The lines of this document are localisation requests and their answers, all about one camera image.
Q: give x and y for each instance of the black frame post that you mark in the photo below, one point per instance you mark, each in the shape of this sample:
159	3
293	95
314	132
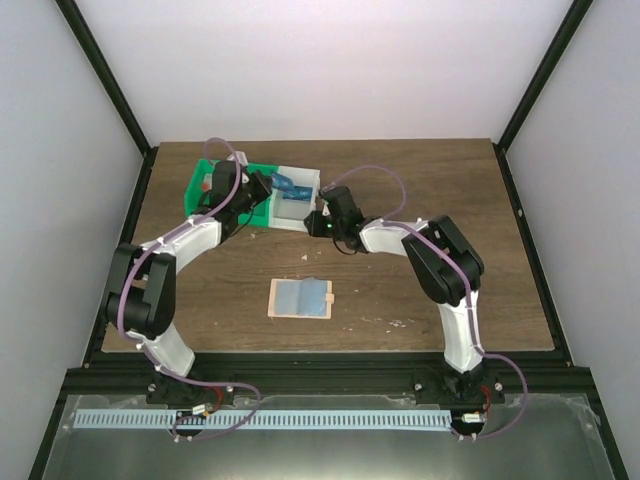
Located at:
562	38
85	38

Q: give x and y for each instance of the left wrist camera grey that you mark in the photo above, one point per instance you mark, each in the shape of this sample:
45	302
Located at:
239	160

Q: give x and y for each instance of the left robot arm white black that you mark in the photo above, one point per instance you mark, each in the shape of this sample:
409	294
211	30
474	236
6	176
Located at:
140	294

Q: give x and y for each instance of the left green bin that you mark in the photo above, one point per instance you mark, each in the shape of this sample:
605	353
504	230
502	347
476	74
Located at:
193	193

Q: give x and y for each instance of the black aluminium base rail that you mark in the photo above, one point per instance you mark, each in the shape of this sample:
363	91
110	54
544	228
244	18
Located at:
421	376

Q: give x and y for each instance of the white card red circles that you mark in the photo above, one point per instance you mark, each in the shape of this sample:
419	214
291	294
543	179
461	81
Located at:
206	183

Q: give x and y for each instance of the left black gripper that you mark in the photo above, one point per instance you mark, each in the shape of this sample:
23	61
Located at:
261	185

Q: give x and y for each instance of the left black frame post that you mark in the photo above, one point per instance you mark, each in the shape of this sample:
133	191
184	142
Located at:
85	38

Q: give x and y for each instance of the metal front plate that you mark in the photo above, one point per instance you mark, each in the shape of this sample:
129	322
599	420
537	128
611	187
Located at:
549	436

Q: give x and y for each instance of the green bin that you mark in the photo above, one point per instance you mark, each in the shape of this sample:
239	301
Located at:
259	216
193	193

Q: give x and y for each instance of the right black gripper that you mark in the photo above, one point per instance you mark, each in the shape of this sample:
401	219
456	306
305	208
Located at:
316	223

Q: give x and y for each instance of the white bin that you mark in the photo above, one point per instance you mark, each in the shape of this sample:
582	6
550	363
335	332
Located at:
289	214

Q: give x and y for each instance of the light blue slotted cable duct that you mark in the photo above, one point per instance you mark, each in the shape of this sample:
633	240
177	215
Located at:
410	420

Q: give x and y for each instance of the left side frame rail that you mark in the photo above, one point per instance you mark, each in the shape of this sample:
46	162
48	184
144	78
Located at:
100	325

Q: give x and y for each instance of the right side frame rail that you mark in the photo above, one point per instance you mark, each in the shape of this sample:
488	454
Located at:
561	349

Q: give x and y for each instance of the frame rail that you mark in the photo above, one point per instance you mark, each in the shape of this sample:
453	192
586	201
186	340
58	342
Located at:
100	325
561	349

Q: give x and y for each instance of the right black frame post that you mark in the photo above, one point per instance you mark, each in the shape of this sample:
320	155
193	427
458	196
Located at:
562	38

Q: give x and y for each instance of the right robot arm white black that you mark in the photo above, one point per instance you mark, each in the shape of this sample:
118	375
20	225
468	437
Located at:
447	267

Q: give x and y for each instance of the middle green bin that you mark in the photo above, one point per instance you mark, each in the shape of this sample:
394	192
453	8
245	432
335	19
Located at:
259	216

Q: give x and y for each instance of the blue VIP card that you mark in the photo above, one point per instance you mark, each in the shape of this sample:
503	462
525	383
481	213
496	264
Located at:
289	190

